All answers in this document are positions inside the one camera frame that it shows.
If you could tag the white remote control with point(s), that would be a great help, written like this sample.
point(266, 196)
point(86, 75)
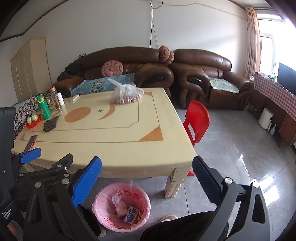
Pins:
point(75, 98)

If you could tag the glass jar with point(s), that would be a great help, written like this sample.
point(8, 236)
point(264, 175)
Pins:
point(49, 101)

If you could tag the pink cushion on sofa arm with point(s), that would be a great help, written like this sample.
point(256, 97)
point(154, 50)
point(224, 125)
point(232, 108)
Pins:
point(165, 55)

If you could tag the black white patterned cloth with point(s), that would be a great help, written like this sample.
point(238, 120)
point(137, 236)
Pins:
point(24, 109)

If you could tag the brown leather long sofa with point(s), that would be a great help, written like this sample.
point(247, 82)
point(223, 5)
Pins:
point(143, 63)

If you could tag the pink round cushion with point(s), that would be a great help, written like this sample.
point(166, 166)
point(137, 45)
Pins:
point(112, 68)

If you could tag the brown leather armchair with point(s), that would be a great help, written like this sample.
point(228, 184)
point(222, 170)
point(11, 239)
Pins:
point(192, 69)

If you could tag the plastic bag of peanuts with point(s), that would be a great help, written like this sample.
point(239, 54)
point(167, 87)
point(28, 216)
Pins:
point(125, 93)

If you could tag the dark grey rag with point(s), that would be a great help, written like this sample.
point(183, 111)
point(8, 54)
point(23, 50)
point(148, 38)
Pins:
point(50, 124)

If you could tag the green kids water bottle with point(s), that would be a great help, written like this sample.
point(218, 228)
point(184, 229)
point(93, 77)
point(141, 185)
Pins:
point(43, 106)

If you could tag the red plate with fruit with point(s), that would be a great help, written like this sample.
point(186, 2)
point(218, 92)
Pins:
point(33, 119)

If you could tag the blue armchair seat cover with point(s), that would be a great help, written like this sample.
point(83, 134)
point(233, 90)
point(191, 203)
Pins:
point(221, 84)

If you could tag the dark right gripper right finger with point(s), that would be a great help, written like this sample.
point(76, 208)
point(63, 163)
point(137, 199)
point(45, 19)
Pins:
point(210, 180)

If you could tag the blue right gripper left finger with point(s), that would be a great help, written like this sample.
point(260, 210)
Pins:
point(86, 181)

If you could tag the smartphone with red case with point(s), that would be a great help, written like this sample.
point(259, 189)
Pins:
point(30, 143)

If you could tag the glass tea bottle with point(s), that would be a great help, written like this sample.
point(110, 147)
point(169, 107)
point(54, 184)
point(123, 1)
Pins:
point(53, 93)

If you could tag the pink curtain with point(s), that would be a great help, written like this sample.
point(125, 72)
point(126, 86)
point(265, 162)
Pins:
point(253, 51)

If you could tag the beige wardrobe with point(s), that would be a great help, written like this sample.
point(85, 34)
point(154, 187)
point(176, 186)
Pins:
point(29, 68)

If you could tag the pink lined trash bin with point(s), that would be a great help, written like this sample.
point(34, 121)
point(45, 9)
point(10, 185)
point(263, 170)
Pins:
point(105, 212)

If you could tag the beige patterned coffee table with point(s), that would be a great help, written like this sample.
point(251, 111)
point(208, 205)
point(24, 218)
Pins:
point(143, 139)

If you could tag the blue floral sofa cover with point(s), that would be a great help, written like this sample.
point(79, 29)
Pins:
point(101, 84)

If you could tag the pink shoe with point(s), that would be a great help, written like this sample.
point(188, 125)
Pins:
point(168, 218)

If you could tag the white cup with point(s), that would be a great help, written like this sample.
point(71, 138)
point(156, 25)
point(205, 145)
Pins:
point(60, 99)

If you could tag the white appliance on floor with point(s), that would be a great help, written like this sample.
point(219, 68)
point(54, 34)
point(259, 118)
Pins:
point(265, 118)

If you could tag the dark clothes on sofa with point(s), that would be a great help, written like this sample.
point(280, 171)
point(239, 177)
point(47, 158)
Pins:
point(70, 71)

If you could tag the red plastic chair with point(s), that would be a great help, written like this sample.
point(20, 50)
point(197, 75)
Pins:
point(197, 121)

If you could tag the black flat television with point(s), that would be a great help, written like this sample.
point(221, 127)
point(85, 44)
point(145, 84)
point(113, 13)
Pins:
point(287, 78)

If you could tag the clear plastic bag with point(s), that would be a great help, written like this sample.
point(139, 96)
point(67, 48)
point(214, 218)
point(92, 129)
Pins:
point(119, 204)

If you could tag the red checked cloth cabinet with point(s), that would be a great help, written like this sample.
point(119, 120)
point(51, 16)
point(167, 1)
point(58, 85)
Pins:
point(271, 95)

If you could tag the blue white medicine box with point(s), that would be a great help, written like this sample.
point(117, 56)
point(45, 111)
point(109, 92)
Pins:
point(131, 215)

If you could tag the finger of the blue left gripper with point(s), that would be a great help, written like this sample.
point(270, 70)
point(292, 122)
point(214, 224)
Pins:
point(30, 156)

